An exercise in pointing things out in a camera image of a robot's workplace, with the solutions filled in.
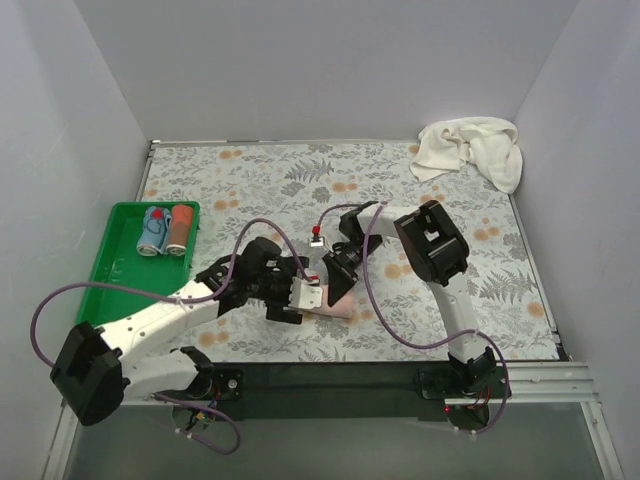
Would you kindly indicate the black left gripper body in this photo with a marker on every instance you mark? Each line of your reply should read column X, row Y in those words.
column 282, row 310

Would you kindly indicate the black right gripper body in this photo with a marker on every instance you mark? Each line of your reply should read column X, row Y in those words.
column 345, row 257

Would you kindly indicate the pink towel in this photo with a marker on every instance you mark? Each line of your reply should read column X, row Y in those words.
column 342, row 309

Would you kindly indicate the white towel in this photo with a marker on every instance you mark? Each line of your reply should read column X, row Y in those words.
column 489, row 143

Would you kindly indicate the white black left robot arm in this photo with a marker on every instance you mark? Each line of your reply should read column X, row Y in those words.
column 94, row 369

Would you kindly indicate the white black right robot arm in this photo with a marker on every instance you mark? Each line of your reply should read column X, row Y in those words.
column 438, row 255

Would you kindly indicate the orange rolled towel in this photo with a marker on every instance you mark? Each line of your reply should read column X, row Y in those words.
column 180, row 227

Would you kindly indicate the blue rolled towel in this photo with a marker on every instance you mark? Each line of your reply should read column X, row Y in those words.
column 155, row 232

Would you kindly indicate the green plastic tray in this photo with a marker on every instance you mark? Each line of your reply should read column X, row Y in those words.
column 119, row 263

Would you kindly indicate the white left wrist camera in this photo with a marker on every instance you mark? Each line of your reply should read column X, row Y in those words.
column 305, row 295

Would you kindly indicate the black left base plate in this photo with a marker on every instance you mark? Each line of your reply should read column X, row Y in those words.
column 219, row 385

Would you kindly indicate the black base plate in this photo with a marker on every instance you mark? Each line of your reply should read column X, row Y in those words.
column 219, row 385
column 442, row 381

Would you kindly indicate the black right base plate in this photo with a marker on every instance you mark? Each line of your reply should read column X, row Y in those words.
column 442, row 381

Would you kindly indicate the aluminium frame rail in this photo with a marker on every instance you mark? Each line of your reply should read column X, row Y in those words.
column 529, row 381

